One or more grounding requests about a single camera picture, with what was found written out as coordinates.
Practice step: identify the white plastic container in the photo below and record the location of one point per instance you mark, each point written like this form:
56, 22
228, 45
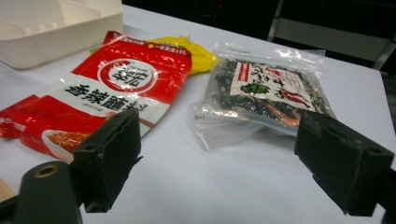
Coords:
46, 46

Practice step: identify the red and white seasoning packet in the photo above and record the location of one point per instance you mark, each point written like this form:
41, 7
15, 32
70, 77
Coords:
93, 99

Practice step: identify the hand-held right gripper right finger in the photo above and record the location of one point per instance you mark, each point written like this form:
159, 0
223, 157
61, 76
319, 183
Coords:
342, 165

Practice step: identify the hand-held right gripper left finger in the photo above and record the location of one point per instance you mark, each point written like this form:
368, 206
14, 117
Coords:
109, 155

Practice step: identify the grey metal stand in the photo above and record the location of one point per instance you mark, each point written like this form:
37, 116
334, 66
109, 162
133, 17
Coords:
327, 34

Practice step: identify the clear bag of dried seaweed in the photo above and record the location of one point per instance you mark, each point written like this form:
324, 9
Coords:
267, 90

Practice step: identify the yellow packet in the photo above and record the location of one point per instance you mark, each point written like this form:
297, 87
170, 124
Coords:
199, 59

